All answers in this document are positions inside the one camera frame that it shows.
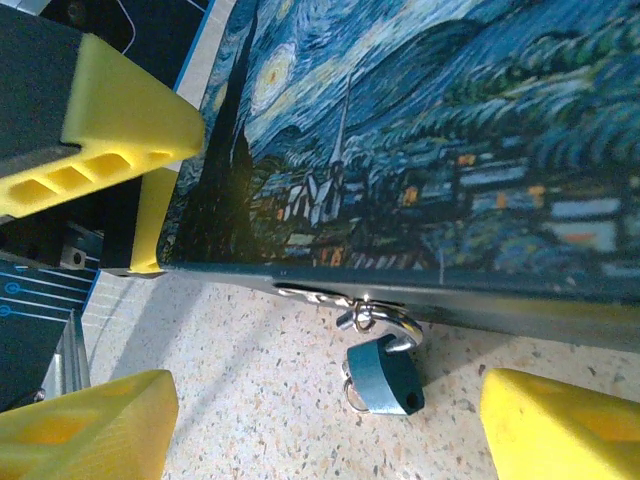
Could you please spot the starry night painted box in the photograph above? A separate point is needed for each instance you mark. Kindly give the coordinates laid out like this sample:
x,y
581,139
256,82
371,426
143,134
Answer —
x,y
425,150

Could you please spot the silver box hasp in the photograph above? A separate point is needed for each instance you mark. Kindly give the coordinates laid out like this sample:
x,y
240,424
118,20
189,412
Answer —
x,y
360,312

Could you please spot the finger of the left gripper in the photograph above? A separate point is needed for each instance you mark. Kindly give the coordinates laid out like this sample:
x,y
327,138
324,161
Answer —
x,y
125,100
150,225

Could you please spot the aluminium table side rail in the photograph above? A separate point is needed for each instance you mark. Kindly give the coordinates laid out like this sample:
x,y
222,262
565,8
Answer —
x,y
75,350

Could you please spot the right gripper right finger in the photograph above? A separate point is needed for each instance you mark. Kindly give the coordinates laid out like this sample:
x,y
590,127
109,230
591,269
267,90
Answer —
x,y
565,435

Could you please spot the small teal padlock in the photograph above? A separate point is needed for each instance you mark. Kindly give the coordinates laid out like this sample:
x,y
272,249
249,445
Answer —
x,y
380,380

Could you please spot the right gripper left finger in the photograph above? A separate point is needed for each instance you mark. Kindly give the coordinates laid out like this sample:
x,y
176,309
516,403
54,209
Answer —
x,y
85,430

